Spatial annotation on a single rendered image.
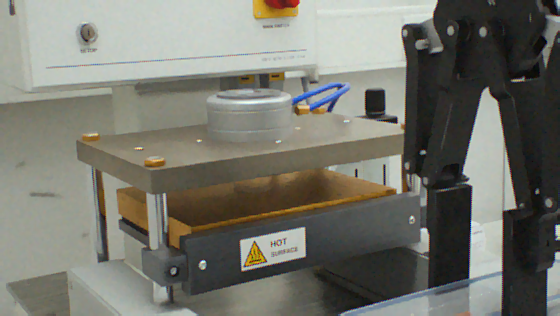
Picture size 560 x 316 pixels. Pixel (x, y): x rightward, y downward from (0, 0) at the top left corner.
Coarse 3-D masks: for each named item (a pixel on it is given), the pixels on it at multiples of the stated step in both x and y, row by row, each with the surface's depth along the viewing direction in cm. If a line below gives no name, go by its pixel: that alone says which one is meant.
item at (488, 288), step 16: (496, 272) 55; (448, 288) 52; (464, 288) 52; (480, 288) 52; (496, 288) 52; (384, 304) 50; (400, 304) 50; (416, 304) 50; (432, 304) 50; (448, 304) 50; (464, 304) 50; (480, 304) 50; (496, 304) 50
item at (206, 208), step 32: (128, 192) 76; (192, 192) 75; (224, 192) 74; (256, 192) 74; (288, 192) 73; (320, 192) 73; (352, 192) 73; (384, 192) 73; (128, 224) 76; (192, 224) 64; (224, 224) 65
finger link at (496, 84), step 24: (480, 24) 46; (480, 48) 46; (504, 72) 45; (504, 96) 46; (528, 96) 46; (504, 120) 46; (528, 120) 46; (528, 144) 46; (528, 168) 45; (528, 192) 45; (528, 216) 45
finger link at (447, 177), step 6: (420, 156) 54; (420, 162) 53; (420, 168) 53; (444, 168) 53; (450, 168) 53; (420, 174) 54; (444, 174) 52; (450, 174) 53; (444, 180) 52; (450, 180) 53; (438, 186) 52; (444, 186) 52; (426, 210) 54; (426, 216) 54; (426, 222) 54
